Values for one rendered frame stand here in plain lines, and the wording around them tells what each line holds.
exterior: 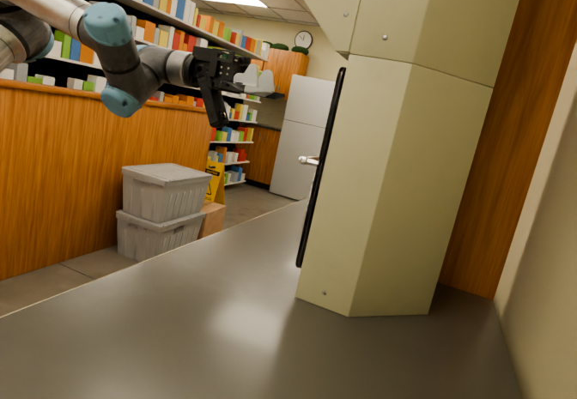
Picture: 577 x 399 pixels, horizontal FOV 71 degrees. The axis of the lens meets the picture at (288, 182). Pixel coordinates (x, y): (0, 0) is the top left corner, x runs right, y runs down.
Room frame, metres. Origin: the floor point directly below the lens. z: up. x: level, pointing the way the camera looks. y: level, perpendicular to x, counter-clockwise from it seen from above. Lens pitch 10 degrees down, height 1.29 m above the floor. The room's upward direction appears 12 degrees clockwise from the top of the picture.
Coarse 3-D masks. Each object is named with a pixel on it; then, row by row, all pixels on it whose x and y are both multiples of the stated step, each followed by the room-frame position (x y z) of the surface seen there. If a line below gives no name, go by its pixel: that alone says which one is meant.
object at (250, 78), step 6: (252, 66) 0.82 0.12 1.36; (246, 72) 0.83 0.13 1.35; (252, 72) 0.82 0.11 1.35; (234, 78) 0.84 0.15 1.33; (240, 78) 0.83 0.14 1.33; (246, 78) 0.83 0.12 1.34; (252, 78) 0.82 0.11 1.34; (246, 84) 0.82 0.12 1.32; (252, 84) 0.81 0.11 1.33; (246, 90) 0.81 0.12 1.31; (252, 90) 0.81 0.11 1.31; (258, 90) 0.81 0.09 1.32; (264, 90) 0.81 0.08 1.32; (270, 90) 0.81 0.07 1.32; (264, 96) 0.82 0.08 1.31
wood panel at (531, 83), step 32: (544, 0) 0.99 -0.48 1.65; (576, 0) 0.97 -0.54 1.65; (512, 32) 1.00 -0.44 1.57; (544, 32) 0.98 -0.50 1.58; (576, 32) 0.96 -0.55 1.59; (512, 64) 1.00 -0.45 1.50; (544, 64) 0.98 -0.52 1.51; (512, 96) 0.99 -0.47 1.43; (544, 96) 0.97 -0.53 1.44; (512, 128) 0.98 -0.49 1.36; (544, 128) 0.96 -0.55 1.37; (480, 160) 1.00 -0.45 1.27; (512, 160) 0.98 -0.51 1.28; (480, 192) 0.99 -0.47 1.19; (512, 192) 0.97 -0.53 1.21; (480, 224) 0.99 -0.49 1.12; (512, 224) 0.96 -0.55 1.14; (448, 256) 1.00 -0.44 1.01; (480, 256) 0.98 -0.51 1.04; (480, 288) 0.97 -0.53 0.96
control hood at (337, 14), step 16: (304, 0) 0.79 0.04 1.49; (320, 0) 0.77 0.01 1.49; (336, 0) 0.76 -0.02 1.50; (352, 0) 0.75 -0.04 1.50; (320, 16) 0.77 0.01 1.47; (336, 16) 0.76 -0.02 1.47; (352, 16) 0.75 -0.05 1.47; (336, 32) 0.76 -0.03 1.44; (352, 32) 0.75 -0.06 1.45; (336, 48) 0.76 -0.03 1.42
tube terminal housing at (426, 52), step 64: (384, 0) 0.73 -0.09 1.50; (448, 0) 0.73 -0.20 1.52; (512, 0) 0.79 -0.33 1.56; (384, 64) 0.72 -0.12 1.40; (448, 64) 0.74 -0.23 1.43; (384, 128) 0.72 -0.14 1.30; (448, 128) 0.76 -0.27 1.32; (320, 192) 0.75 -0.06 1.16; (384, 192) 0.71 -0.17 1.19; (448, 192) 0.78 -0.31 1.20; (320, 256) 0.74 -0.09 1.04; (384, 256) 0.73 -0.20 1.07
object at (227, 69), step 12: (204, 48) 0.88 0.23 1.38; (192, 60) 0.88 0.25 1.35; (204, 60) 0.88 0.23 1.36; (216, 60) 0.85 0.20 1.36; (228, 60) 0.84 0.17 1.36; (240, 60) 0.87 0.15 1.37; (192, 72) 0.89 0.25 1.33; (204, 72) 0.88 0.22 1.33; (216, 72) 0.86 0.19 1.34; (228, 72) 0.85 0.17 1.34; (240, 72) 0.89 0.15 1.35; (192, 84) 0.90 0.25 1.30
